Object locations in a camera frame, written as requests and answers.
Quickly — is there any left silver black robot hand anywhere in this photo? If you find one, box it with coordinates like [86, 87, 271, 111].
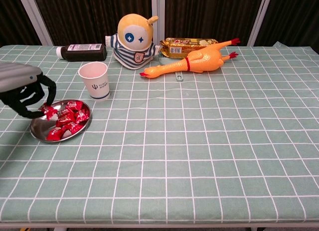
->
[0, 62, 57, 119]

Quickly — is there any red candy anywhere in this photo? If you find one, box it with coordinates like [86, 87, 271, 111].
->
[56, 116, 75, 127]
[62, 123, 84, 134]
[57, 108, 75, 118]
[65, 100, 84, 111]
[46, 128, 64, 141]
[74, 109, 90, 124]
[38, 103, 58, 121]

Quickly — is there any metal bowl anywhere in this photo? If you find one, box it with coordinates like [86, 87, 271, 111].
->
[29, 99, 92, 143]

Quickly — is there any dark bottle with white cap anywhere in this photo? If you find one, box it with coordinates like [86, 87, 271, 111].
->
[56, 43, 108, 62]

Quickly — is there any white paper cup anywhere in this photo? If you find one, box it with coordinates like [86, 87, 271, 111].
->
[78, 61, 111, 101]

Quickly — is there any yellow plush doll striped shirt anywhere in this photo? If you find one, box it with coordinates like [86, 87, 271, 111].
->
[104, 13, 161, 71]

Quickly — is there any gold biscuit package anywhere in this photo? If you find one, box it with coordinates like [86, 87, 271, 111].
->
[159, 37, 219, 60]

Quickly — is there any green checkered tablecloth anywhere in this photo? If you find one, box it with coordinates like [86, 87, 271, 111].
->
[0, 41, 319, 223]

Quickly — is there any yellow rubber chicken toy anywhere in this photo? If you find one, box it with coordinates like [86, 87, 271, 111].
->
[139, 37, 241, 79]

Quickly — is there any grey partition frame post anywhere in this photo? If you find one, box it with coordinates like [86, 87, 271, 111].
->
[247, 0, 274, 46]
[151, 0, 166, 42]
[16, 0, 54, 46]

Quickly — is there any white table frame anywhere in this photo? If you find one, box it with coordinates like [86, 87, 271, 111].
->
[0, 222, 319, 231]

